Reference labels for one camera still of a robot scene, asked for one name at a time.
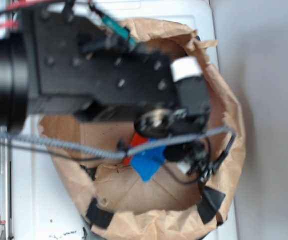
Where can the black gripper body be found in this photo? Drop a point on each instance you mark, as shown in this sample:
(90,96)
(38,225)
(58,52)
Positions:
(190,117)

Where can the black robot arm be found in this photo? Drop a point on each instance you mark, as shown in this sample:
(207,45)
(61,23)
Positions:
(61,64)

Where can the brown paper-lined bowl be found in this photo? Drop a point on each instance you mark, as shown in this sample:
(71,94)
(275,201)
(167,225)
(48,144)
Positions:
(114,199)

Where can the blue sponge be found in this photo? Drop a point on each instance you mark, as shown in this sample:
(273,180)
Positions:
(147,162)

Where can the orange toy carrot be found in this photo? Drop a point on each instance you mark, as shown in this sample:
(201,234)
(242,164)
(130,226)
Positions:
(136,141)

